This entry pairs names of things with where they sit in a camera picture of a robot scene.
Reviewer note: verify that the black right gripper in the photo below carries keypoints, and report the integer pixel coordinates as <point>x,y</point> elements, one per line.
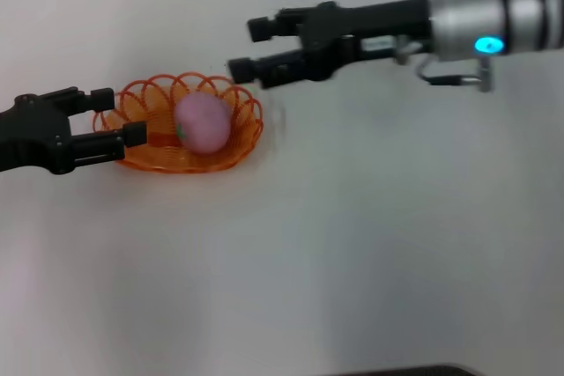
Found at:
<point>352,32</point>

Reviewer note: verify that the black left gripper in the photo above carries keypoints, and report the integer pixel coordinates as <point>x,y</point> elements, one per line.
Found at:
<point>35,134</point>

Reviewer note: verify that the dark robot torso edge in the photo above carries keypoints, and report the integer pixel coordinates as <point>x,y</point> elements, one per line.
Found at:
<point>418,371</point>

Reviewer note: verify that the pink plush peach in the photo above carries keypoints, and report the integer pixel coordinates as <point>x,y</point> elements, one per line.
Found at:
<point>202,125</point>

